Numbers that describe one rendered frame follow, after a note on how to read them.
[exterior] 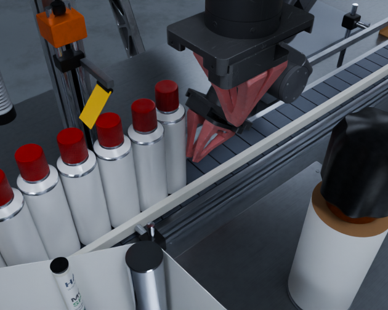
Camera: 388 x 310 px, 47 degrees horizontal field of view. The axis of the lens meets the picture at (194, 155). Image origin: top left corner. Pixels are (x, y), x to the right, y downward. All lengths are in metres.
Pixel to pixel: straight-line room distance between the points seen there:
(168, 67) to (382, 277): 0.70
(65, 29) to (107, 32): 2.49
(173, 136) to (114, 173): 0.11
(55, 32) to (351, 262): 0.43
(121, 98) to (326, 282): 0.65
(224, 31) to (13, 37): 2.87
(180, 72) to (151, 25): 2.01
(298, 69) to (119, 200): 0.31
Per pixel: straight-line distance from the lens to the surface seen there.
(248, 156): 0.78
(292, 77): 0.64
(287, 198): 0.76
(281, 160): 0.86
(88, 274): 0.50
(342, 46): 1.01
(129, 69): 1.14
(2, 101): 0.61
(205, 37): 0.33
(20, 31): 3.23
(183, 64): 1.14
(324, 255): 0.53
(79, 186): 0.59
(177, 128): 0.65
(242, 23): 0.33
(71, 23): 0.57
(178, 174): 0.71
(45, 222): 0.61
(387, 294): 0.70
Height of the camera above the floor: 1.45
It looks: 44 degrees down
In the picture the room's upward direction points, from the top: straight up
